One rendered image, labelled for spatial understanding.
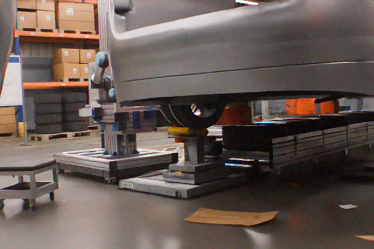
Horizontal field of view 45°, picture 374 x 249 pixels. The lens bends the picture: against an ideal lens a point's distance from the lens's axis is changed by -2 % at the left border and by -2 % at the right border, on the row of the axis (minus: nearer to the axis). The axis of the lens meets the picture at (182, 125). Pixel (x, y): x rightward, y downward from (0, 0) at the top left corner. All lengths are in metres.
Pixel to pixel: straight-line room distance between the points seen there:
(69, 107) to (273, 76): 9.48
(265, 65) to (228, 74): 0.23
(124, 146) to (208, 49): 2.60
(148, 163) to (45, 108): 6.74
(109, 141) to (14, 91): 5.28
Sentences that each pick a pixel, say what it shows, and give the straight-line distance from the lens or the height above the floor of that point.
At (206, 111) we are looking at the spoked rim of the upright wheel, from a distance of 4.07.
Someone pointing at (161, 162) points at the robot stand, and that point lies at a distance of 4.75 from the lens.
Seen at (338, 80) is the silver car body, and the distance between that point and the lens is 2.20.
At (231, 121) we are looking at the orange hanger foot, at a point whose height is 0.56.
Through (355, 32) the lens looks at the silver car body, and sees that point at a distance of 2.19.
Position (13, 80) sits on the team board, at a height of 1.36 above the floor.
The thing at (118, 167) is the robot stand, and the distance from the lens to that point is 4.46.
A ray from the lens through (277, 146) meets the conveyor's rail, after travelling 4.24.
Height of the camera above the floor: 0.76
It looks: 3 degrees down
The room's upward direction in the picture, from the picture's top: 3 degrees counter-clockwise
